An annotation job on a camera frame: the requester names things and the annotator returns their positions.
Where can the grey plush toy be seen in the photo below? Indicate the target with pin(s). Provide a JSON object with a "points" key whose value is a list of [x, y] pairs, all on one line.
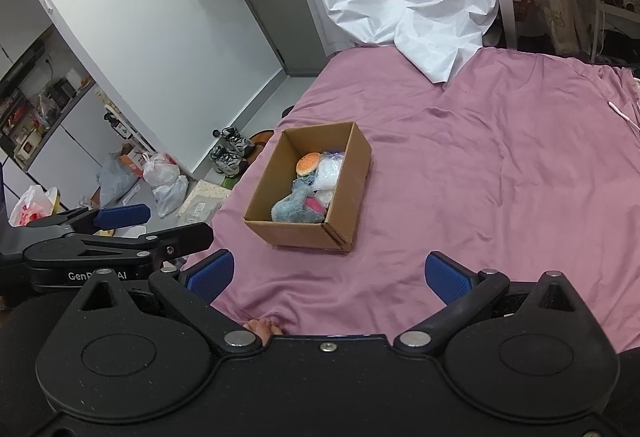
{"points": [[295, 209]]}

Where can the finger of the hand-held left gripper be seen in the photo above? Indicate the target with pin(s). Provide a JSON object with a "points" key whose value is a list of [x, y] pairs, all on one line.
{"points": [[122, 216], [125, 247]]}

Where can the orange burger plush toy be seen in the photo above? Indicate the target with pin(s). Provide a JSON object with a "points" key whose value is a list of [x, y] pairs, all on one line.
{"points": [[307, 163]]}

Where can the white cabinet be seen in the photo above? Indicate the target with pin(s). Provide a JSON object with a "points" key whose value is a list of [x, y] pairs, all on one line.
{"points": [[75, 137]]}

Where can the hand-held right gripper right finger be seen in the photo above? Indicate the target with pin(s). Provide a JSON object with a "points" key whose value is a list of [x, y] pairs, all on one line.
{"points": [[447, 277]]}

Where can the cluttered kitchen shelf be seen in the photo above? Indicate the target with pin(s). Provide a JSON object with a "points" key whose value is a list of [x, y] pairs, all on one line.
{"points": [[35, 117]]}

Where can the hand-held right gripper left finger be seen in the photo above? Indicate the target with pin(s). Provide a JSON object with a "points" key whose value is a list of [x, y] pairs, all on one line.
{"points": [[210, 274]]}

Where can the grey sneaker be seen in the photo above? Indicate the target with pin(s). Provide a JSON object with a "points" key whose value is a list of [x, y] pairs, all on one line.
{"points": [[225, 159]]}

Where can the cardboard box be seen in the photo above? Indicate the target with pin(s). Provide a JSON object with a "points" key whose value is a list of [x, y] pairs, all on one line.
{"points": [[295, 232]]}

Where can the pair of sneakers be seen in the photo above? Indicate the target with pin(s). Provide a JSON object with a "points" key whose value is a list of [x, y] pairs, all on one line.
{"points": [[237, 139]]}

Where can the grey plastic bag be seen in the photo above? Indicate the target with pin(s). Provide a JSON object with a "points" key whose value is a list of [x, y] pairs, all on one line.
{"points": [[117, 182]]}

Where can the clear printed plastic bag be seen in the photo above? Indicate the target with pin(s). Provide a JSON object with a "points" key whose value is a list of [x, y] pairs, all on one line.
{"points": [[562, 22]]}

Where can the flat beige paper bag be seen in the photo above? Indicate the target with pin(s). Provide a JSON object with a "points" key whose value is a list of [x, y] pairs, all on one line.
{"points": [[202, 204]]}

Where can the white plastic bag red contents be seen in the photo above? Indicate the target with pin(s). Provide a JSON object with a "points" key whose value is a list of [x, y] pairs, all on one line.
{"points": [[161, 169]]}

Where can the clear bag of white pellets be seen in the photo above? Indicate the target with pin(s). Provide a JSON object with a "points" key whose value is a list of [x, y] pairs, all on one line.
{"points": [[330, 172]]}

